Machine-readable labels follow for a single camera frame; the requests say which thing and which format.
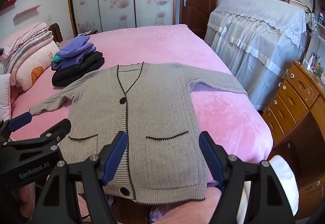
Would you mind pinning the wooden wall shelf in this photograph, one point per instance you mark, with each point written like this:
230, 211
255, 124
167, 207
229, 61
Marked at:
26, 11

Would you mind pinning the wooden drawer chest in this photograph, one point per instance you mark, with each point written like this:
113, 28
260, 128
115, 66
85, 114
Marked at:
295, 117

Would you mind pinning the lace covered furniture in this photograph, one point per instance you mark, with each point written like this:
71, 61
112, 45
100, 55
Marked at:
257, 40

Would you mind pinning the white small pillow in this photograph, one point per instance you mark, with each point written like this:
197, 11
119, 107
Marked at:
5, 97

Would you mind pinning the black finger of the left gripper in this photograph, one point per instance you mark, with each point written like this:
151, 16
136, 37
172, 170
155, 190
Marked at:
55, 134

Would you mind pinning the white fluffy cuff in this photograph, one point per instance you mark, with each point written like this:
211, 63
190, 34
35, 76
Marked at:
287, 180

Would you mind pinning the person left hand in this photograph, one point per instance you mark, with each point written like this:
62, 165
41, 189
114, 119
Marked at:
25, 200

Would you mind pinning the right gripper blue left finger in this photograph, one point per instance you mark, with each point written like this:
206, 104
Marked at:
58, 202

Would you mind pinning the cartoon print pillow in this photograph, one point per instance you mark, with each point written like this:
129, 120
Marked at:
33, 67

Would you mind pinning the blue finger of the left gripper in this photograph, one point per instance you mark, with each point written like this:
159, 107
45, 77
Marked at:
19, 121

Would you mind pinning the purple folded garment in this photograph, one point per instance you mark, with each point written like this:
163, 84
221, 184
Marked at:
73, 53

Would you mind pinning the folded striped quilt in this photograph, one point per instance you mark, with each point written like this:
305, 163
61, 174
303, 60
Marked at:
18, 43

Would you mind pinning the wooden headboard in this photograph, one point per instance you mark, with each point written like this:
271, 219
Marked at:
56, 32

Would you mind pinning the red wall shelf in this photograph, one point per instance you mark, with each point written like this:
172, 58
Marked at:
7, 4

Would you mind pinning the grey knit cardigan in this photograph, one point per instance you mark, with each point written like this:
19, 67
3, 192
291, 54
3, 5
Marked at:
152, 103

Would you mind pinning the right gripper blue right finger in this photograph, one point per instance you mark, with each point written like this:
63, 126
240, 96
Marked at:
267, 202

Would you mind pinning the black folded garment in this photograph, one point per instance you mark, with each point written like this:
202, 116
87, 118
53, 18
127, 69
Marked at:
91, 62

